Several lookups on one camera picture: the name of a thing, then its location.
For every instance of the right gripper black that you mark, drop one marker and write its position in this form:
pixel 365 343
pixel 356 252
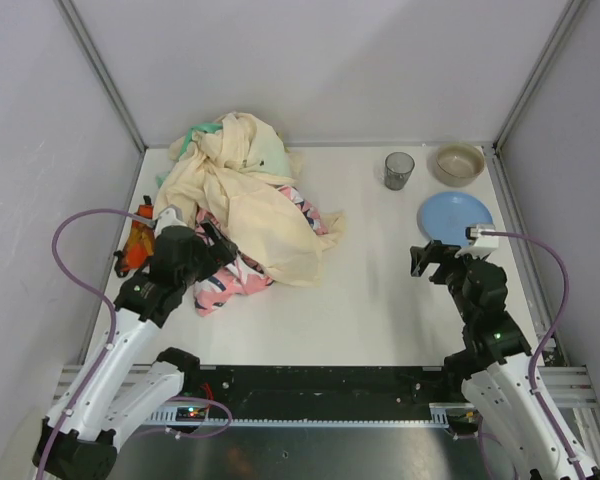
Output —
pixel 434 260

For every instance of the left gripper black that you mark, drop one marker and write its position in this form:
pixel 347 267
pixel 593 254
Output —
pixel 215 245

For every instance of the pink patterned cloth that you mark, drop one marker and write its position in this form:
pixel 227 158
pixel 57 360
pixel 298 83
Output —
pixel 244 276

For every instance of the cream yellow cloth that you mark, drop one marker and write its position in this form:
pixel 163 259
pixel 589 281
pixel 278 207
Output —
pixel 264 225

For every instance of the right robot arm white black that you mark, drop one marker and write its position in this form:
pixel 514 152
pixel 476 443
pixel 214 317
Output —
pixel 496 371

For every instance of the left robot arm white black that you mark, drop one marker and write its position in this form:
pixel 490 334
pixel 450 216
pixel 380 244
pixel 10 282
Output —
pixel 83 433

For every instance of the orange black patterned cloth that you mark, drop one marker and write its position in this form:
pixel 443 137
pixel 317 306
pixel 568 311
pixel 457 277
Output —
pixel 138 248

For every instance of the mint green cloth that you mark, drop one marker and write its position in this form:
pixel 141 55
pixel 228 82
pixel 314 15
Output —
pixel 243 144

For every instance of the light blue plate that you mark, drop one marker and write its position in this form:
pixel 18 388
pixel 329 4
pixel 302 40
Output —
pixel 446 216

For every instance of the dark glass cup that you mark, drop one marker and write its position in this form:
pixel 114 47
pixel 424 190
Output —
pixel 398 167

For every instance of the beige ceramic bowl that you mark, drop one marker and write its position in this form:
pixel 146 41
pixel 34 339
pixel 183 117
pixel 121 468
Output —
pixel 458 164

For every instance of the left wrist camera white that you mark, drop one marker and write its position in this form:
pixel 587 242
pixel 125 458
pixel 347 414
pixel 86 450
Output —
pixel 170 216

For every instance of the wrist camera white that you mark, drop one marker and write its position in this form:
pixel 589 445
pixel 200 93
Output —
pixel 482 242
pixel 170 216

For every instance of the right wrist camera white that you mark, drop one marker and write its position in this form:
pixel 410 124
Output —
pixel 482 242

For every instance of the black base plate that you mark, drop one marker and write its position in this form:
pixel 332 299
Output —
pixel 287 389

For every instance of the grey cable duct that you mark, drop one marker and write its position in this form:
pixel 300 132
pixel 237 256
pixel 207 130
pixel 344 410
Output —
pixel 401 415

